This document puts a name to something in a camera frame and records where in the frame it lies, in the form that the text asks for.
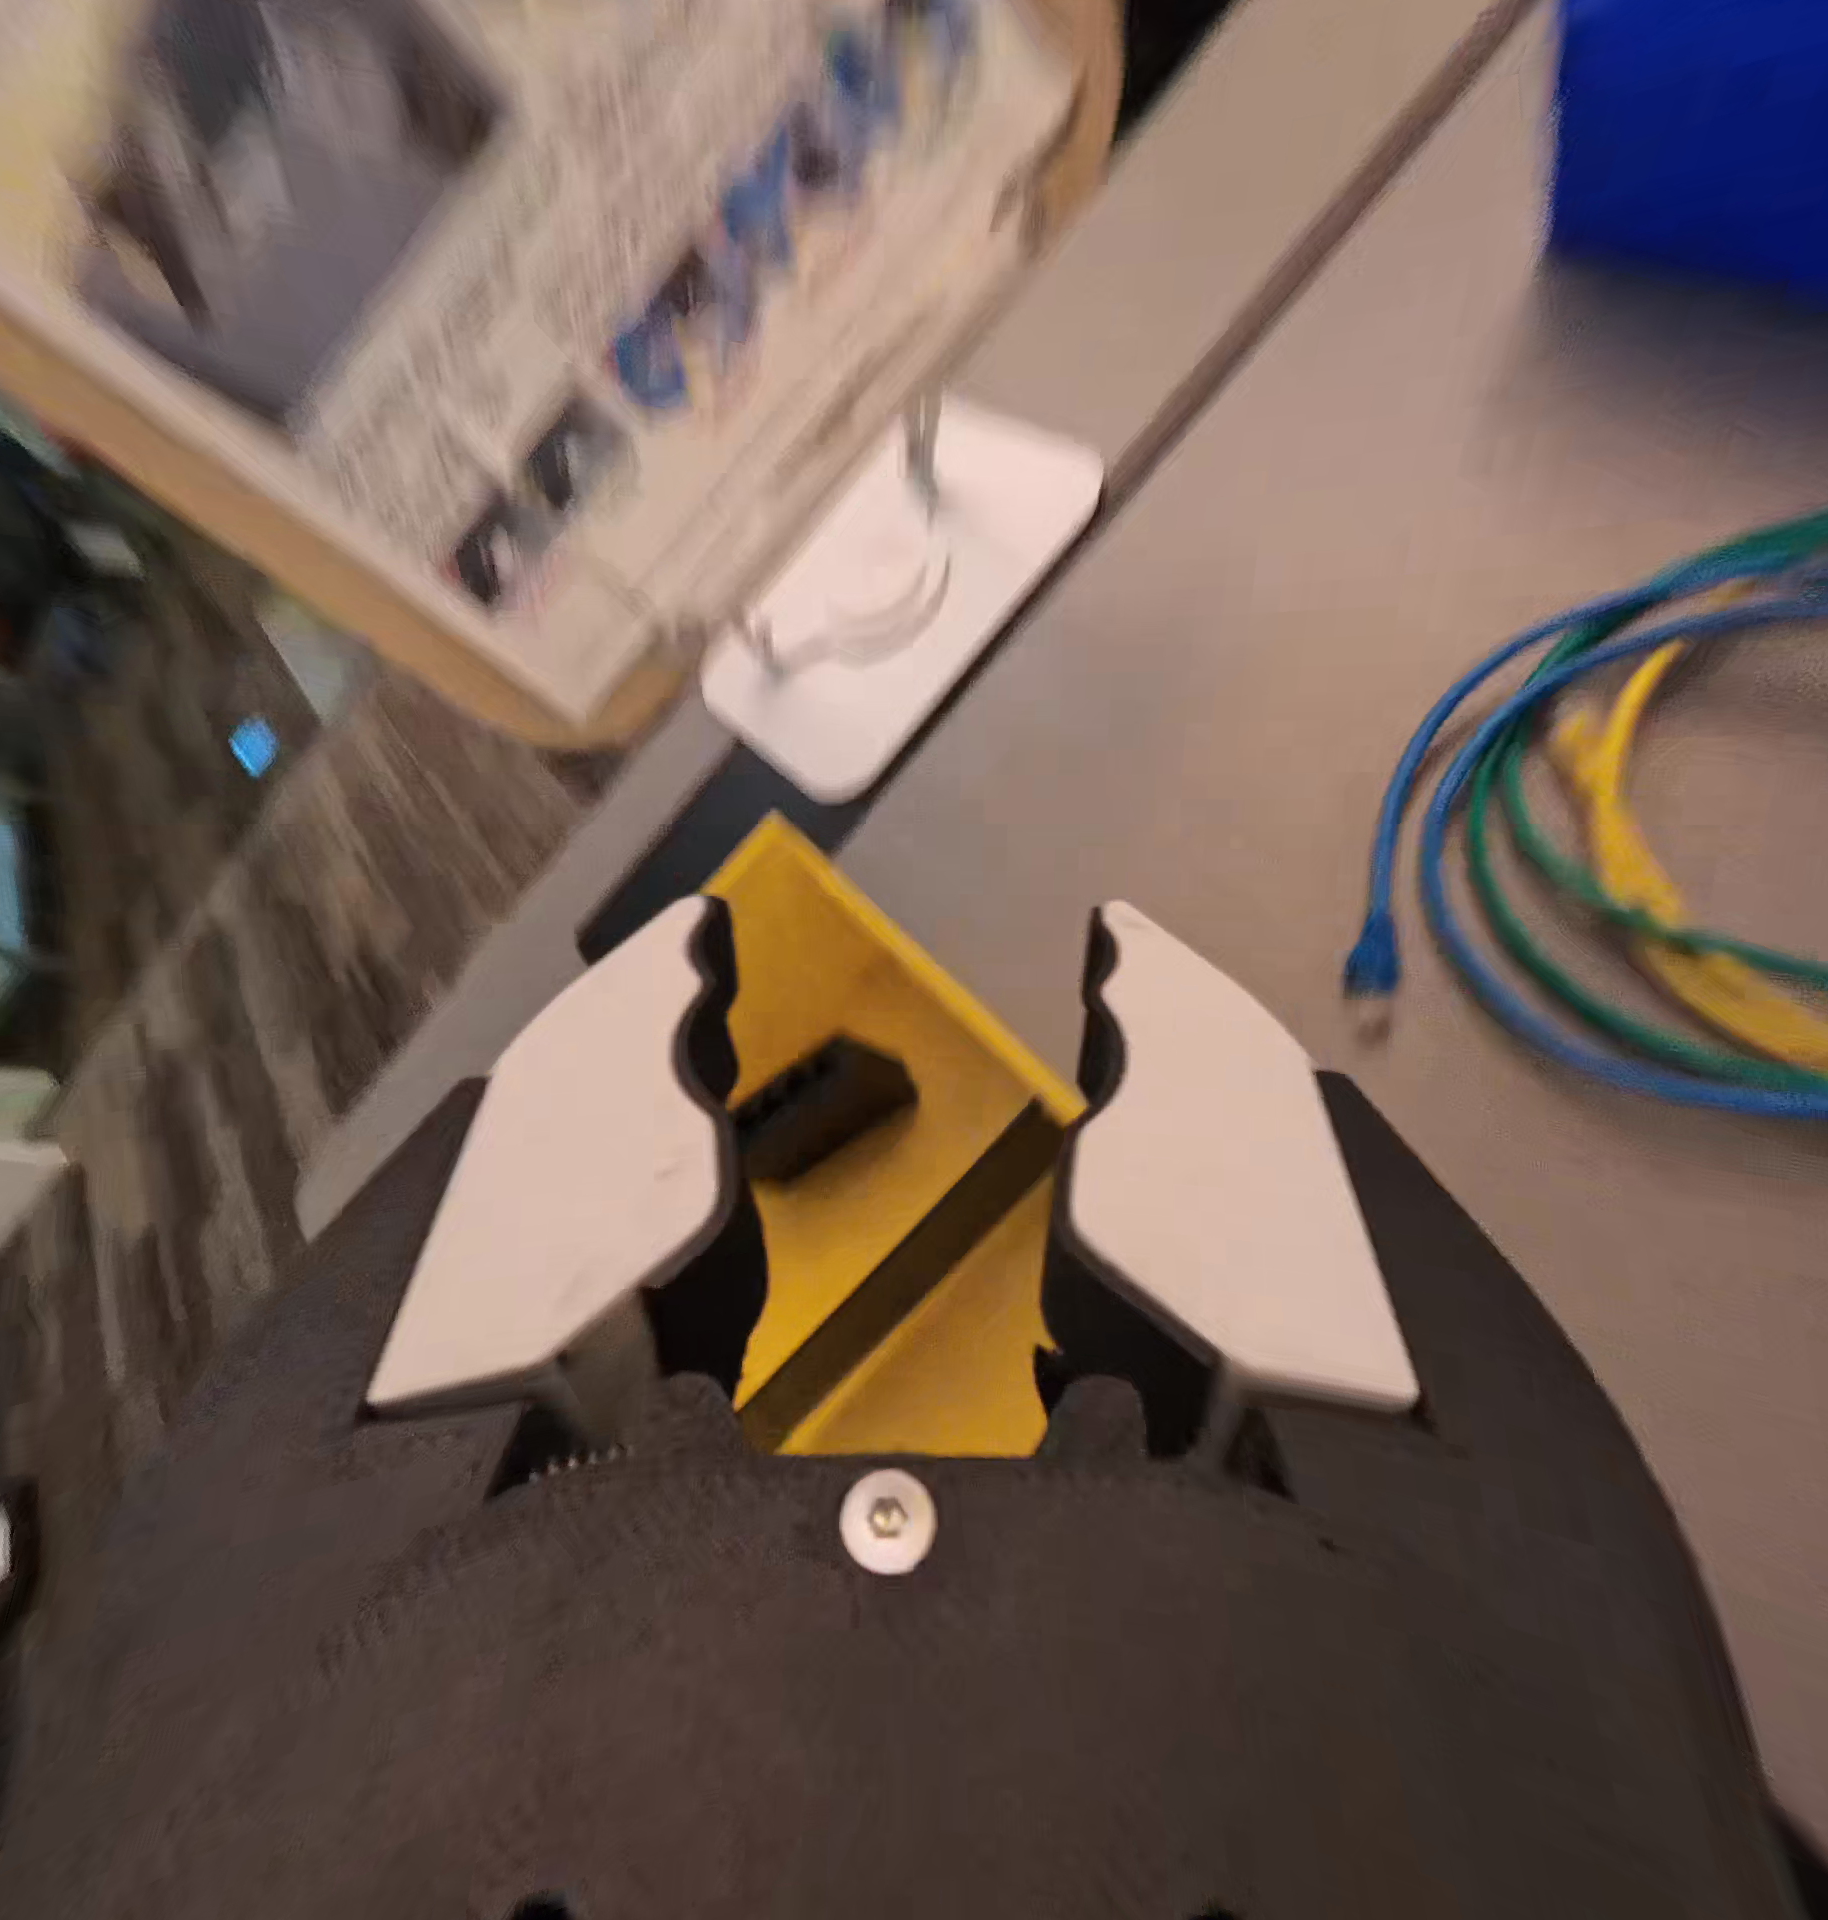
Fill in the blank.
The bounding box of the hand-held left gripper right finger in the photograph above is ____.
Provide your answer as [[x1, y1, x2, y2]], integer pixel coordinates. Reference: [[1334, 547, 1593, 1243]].
[[1033, 901, 1421, 1445]]

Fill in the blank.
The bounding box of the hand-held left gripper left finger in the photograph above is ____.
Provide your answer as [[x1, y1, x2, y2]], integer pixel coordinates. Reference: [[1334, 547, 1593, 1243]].
[[362, 893, 777, 1445]]

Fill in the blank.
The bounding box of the black network switch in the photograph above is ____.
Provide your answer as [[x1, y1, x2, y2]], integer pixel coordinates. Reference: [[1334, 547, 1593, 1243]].
[[730, 1034, 919, 1186]]

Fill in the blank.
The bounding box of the yellow plastic bin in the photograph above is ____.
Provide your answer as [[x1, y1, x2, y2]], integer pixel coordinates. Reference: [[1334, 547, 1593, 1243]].
[[699, 810, 1091, 1460]]

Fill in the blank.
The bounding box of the blue ethernet cable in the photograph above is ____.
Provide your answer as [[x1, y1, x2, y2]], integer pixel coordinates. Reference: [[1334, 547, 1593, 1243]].
[[1341, 556, 1828, 1125]]

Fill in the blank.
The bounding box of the green ethernet cable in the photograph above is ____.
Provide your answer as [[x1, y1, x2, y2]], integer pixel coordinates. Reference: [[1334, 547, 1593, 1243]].
[[1466, 501, 1828, 1055]]

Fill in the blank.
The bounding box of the yellow ethernet cable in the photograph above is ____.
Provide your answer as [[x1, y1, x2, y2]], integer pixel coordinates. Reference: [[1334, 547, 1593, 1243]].
[[1548, 636, 1828, 1085]]

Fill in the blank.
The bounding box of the blue plastic bin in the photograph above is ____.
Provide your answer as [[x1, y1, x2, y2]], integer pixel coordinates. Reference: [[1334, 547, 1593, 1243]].
[[1543, 0, 1828, 315]]

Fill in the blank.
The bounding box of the black desk mat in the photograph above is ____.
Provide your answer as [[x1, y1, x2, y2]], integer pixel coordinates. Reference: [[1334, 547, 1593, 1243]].
[[573, 736, 874, 964]]

